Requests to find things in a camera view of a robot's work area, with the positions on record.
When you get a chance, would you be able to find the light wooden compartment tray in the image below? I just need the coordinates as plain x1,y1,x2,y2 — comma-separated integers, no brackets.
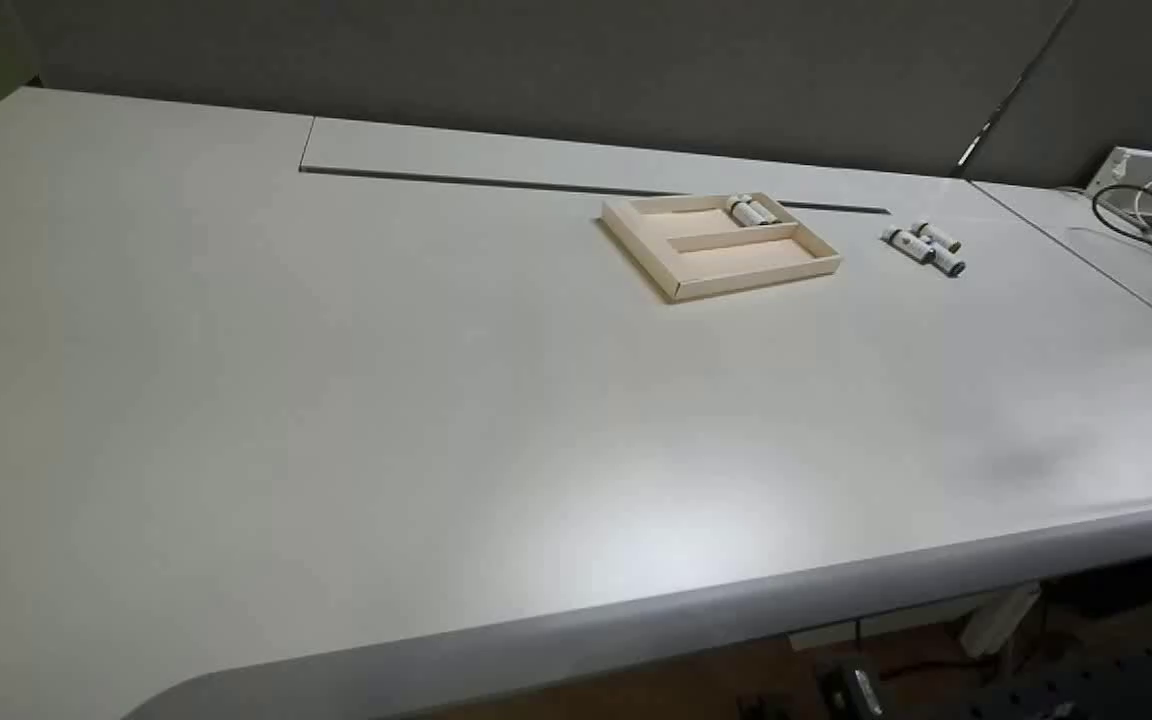
595,187,842,308

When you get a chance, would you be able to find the dark grey partition panel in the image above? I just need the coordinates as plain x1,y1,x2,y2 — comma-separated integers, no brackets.
6,0,1081,175

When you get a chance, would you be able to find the small dark floor device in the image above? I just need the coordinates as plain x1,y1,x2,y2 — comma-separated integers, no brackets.
817,657,886,720

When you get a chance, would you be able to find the white power strip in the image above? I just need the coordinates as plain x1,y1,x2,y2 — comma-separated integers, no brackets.
955,578,1047,660

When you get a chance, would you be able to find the black perforated breadboard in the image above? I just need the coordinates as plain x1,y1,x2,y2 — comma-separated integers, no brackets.
969,620,1152,720

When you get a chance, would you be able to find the grey table cable flap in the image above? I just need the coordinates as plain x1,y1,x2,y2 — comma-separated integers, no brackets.
296,110,896,218

